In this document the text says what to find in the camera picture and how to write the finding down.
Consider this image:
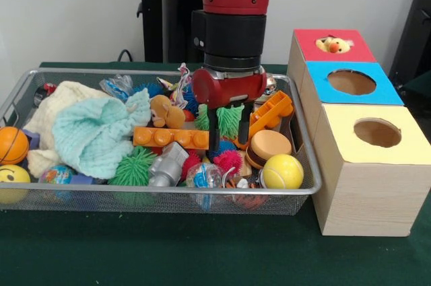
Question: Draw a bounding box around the orange plastic toy block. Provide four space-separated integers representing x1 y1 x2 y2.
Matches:
234 90 296 151

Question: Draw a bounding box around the yellow smiley ball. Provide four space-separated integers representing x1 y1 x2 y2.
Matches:
0 164 32 205

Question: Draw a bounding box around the orange studded building brick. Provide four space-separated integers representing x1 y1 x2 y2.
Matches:
133 126 210 150

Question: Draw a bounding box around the mint green waffle cloth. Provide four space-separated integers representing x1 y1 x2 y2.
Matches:
52 87 152 180

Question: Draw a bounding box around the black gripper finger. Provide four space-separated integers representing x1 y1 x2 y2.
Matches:
206 106 222 153
238 103 253 146

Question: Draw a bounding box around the cream waffle cloth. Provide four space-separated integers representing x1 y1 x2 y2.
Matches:
23 80 114 178

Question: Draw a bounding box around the orange basketball toy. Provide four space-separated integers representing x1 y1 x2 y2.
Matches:
0 127 30 166

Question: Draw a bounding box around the dark green tablecloth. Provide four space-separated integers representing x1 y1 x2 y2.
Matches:
0 61 431 286
400 72 431 122

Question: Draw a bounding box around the orange striped plush tiger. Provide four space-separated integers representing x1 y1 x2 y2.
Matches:
222 172 260 191

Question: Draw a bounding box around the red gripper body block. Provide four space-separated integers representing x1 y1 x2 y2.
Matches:
191 67 268 110

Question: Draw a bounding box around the yellow plush duck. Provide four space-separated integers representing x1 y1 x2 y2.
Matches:
315 36 354 54

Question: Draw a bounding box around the black upright panel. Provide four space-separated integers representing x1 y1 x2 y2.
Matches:
389 0 431 80

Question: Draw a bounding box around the wooden box with three holes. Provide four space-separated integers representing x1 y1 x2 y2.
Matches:
286 28 431 237

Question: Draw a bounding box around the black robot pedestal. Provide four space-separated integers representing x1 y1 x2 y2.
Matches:
136 0 205 64

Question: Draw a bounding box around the brown plush monkey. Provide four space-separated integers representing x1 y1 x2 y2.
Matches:
149 94 187 129

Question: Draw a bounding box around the toy hamburger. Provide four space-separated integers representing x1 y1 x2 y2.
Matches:
245 129 293 170

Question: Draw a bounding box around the clear mesh bin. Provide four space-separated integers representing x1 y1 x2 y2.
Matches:
0 67 323 216

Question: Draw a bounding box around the green spiky rubber ball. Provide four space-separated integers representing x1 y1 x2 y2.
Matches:
194 102 246 141

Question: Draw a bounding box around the yellow tennis ball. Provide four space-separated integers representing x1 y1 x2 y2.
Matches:
261 153 305 190

